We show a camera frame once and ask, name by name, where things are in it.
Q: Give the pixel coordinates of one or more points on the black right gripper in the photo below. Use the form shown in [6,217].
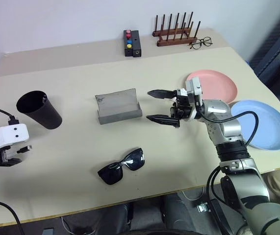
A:
[182,108]

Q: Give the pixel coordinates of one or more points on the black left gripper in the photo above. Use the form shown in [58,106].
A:
[3,156]

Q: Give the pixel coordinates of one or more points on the grey glasses case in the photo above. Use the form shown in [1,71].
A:
[117,105]

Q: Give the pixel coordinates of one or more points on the blue plate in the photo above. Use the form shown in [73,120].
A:
[269,122]

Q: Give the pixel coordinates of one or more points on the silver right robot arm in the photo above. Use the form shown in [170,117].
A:
[228,127]

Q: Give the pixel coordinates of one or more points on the black plastic cup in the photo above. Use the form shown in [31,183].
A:
[46,115]

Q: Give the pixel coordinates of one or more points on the black sunglasses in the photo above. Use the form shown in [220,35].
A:
[134,159]

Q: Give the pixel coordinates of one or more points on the pink plate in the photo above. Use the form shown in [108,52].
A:
[218,83]

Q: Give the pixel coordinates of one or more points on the brown wooden peg rack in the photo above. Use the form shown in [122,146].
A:
[171,41]

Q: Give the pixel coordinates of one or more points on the black box with coloured buttons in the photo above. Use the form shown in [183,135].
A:
[128,49]

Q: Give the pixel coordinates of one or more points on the plain black box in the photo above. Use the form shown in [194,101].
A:
[136,44]

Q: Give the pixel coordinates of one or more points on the black-framed clear eyeglasses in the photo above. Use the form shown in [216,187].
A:
[195,45]

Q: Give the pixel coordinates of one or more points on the grey block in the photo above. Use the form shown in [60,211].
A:
[48,231]

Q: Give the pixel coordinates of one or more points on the dark rounded shape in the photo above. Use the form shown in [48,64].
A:
[181,215]
[100,220]

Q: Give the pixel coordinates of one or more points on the metal buckle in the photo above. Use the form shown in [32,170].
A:
[202,207]

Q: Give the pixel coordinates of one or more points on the dark blue partition panel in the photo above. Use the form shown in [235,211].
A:
[277,36]

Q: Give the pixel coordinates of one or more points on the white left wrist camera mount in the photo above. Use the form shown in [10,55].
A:
[9,134]

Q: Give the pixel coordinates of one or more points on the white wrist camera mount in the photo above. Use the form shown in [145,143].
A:
[193,87]
[9,134]

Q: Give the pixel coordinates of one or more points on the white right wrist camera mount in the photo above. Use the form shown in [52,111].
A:
[193,87]

